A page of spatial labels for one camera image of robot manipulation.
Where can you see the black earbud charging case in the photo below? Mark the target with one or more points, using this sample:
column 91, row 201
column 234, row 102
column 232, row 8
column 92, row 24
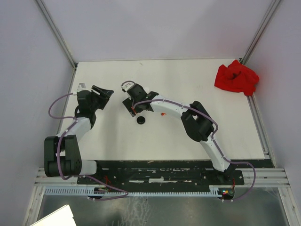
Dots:
column 140, row 120

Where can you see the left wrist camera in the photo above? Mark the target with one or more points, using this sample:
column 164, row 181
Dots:
column 81, row 87

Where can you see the white cable duct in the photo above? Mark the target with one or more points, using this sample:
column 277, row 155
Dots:
column 93, row 192

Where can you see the aluminium frame post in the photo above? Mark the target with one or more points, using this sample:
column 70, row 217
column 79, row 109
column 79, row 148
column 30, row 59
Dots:
column 55, row 31
column 267, row 18

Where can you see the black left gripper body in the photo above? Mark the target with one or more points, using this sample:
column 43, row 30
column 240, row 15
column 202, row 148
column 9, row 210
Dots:
column 99, row 101

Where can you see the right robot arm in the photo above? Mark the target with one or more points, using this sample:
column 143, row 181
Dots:
column 198, row 124

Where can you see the right aluminium frame post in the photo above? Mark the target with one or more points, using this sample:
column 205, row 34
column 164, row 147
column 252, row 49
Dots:
column 267, row 18

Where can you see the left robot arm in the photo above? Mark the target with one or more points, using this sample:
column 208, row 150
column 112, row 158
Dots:
column 62, row 156

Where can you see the white paper sheet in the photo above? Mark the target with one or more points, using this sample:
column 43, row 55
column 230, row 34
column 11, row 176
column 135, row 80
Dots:
column 61, row 217

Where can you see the left aluminium frame post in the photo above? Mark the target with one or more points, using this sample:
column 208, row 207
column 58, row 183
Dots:
column 55, row 31

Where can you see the red cloth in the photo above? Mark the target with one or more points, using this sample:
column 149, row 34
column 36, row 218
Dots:
column 236, row 78

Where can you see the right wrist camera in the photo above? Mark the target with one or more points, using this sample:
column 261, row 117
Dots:
column 126, row 86

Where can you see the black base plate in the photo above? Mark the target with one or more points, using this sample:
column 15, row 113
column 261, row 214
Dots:
column 123, row 172

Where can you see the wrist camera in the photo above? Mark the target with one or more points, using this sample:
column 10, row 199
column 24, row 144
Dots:
column 126, row 86
column 81, row 87

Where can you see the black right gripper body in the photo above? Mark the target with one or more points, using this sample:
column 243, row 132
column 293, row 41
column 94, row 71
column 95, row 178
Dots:
column 128, row 103

